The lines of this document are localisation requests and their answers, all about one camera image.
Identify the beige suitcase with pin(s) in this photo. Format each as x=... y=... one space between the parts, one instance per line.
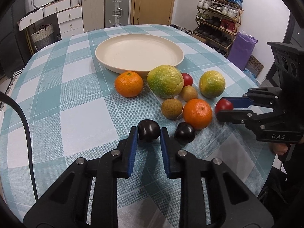
x=92 y=14

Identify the teal plaid tablecloth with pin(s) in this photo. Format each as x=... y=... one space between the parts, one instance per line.
x=73 y=110

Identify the purple bag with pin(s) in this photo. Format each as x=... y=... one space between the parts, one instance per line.
x=241 y=49

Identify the right hand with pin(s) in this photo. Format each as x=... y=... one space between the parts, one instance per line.
x=279 y=149

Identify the white drawer cabinet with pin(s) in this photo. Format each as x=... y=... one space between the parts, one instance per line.
x=69 y=17

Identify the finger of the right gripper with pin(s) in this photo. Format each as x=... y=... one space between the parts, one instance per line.
x=239 y=102
x=241 y=116

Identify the red tomato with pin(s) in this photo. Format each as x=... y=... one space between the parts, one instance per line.
x=188 y=80
x=223 y=104

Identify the silver suitcase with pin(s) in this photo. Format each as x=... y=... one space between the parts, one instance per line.
x=116 y=13

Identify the smaller yellow-green citrus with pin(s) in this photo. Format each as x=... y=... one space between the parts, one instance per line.
x=212 y=84

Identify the orange tangerine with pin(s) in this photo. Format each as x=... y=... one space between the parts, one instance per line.
x=197 y=113
x=129 y=84

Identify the brown longan fruit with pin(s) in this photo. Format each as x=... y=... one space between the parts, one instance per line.
x=188 y=93
x=171 y=108

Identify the cream round plate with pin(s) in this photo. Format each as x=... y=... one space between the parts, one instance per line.
x=138 y=53

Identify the woven laundry basket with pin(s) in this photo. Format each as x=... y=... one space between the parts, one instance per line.
x=43 y=37

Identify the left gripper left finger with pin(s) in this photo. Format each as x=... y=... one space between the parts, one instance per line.
x=126 y=159

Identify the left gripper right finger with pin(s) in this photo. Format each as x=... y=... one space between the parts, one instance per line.
x=169 y=149

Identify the wooden shoe rack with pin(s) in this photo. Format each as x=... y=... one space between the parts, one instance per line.
x=218 y=22

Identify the dark plum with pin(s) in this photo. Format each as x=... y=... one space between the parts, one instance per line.
x=148 y=130
x=185 y=133

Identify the wooden door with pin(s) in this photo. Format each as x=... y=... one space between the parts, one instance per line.
x=151 y=11

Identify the large yellow-green citrus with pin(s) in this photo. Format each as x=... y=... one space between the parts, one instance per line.
x=165 y=81

